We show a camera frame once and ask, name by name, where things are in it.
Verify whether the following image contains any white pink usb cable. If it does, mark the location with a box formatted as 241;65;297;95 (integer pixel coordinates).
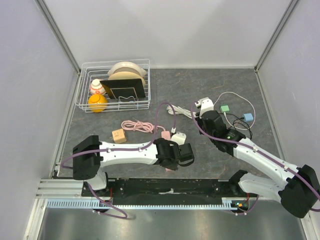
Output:
211;91;256;131

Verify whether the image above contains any white orange patterned cup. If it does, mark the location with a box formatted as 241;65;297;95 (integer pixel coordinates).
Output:
89;78;106;95

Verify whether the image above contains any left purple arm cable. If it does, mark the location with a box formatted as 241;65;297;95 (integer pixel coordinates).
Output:
61;101;177;220

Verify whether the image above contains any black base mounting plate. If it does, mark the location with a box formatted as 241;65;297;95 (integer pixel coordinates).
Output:
94;178;248;199

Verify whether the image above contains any green plug adapter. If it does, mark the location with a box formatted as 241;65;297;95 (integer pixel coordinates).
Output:
220;104;230;113

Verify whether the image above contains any yellow round bowl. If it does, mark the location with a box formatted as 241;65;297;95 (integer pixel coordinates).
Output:
87;94;108;113

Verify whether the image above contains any pink power strip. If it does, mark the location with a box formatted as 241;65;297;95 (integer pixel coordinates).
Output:
161;130;172;172

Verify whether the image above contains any white coiled power cord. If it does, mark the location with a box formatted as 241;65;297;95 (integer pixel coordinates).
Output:
166;103;198;120

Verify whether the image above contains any black thin cable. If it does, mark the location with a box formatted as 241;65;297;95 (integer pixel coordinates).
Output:
214;112;253;140

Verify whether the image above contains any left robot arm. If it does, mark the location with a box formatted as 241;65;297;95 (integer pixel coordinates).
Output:
72;135;195;197

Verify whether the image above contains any wooden cube socket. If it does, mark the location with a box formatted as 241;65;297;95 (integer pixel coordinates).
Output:
112;128;127;144

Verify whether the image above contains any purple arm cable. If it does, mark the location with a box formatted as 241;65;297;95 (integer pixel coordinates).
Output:
190;101;320;201
61;101;177;220

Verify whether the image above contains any beige round plate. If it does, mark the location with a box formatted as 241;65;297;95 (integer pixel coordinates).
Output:
108;71;146;86

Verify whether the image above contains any black square tray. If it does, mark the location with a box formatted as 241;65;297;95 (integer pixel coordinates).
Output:
100;78;146;99

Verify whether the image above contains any blue plug adapter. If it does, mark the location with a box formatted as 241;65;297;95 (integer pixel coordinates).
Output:
242;113;254;123

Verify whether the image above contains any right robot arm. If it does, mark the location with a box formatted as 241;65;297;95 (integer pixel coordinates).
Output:
192;110;320;219

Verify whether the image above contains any pink coiled power cord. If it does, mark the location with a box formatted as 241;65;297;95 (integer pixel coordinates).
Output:
121;119;168;134

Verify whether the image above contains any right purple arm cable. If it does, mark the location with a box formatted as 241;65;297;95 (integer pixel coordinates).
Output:
190;101;320;201

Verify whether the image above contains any white wire dish rack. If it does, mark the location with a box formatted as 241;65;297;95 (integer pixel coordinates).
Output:
75;59;151;113

